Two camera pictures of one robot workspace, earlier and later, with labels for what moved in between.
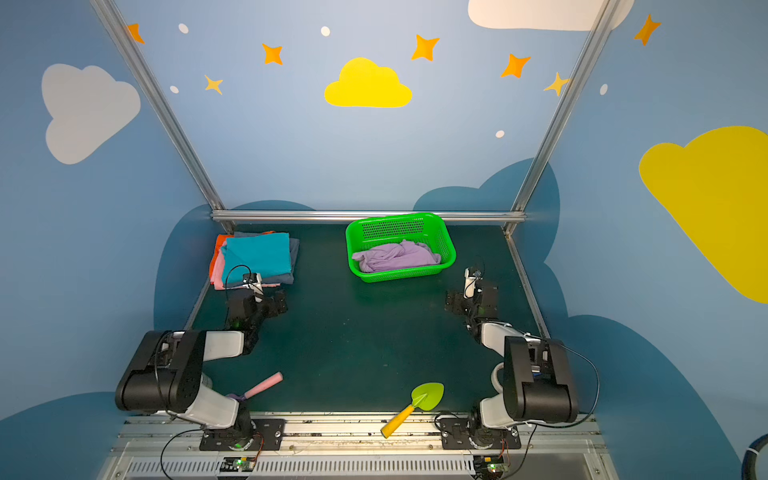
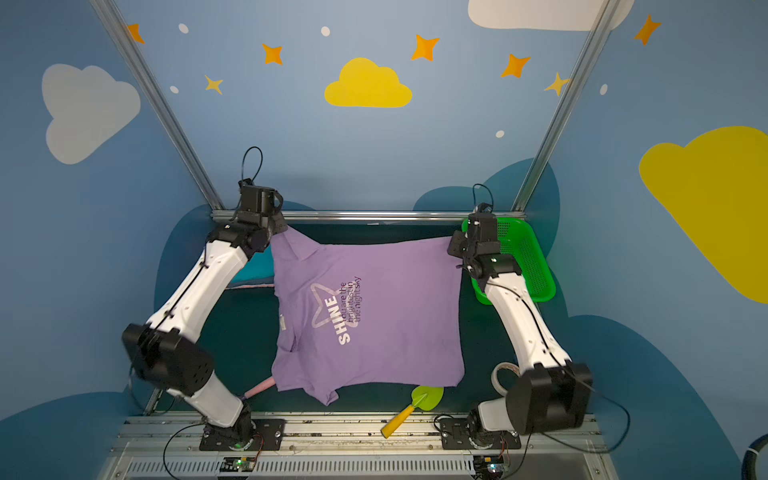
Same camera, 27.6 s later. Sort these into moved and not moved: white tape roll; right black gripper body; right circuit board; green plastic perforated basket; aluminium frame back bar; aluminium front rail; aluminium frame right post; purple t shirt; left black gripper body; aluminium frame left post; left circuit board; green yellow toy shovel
Moved: purple t shirt; right black gripper body; green plastic perforated basket; left black gripper body
Not moved: green yellow toy shovel; aluminium frame back bar; right circuit board; left circuit board; white tape roll; aluminium frame left post; aluminium frame right post; aluminium front rail
